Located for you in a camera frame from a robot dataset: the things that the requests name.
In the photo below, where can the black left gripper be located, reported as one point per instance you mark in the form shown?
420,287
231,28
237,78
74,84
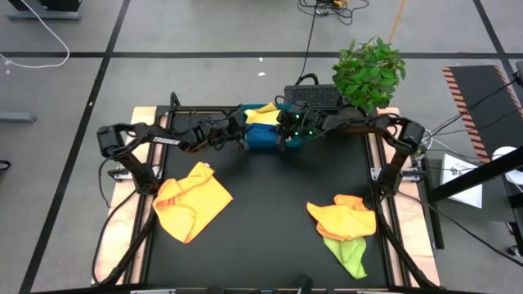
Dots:
231,128

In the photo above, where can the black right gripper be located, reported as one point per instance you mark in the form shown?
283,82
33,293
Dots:
302,124

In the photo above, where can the pale yellow microfiber towel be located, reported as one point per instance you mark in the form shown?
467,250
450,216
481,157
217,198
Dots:
263,116

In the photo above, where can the yellow-orange microfiber towel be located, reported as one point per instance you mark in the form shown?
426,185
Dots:
196,204

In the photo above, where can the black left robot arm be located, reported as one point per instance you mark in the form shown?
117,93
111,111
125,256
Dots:
163,141

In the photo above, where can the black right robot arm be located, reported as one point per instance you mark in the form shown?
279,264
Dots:
388,126

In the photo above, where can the orange microfiber towel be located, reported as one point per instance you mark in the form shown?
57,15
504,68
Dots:
343,220

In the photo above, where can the lime green microfiber towel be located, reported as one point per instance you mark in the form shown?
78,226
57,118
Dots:
351,255

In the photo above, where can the blue plastic bin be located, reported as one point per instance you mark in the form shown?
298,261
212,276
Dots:
296,143

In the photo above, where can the black perforated metal box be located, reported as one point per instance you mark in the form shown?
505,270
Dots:
310,96

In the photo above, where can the green potted plant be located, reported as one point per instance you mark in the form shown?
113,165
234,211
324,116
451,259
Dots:
367,73

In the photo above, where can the light wooden table board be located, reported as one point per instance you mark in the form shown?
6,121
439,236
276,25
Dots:
118,245
414,228

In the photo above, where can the black mat with striped edges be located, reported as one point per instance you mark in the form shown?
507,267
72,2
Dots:
478,90

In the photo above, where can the white paper sheet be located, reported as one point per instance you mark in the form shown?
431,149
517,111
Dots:
470,196

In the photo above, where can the black slanted beam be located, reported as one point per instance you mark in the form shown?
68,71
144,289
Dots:
490,169

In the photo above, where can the white round object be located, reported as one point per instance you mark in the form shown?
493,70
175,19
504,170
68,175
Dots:
504,152

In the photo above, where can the grey floor bar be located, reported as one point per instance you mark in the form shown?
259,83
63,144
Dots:
16,117

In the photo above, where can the grey desk base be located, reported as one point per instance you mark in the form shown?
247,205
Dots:
41,16

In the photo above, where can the black aluminium table frame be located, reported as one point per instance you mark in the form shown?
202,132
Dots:
188,109

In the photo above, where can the black upright post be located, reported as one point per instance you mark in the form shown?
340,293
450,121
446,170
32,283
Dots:
437,228

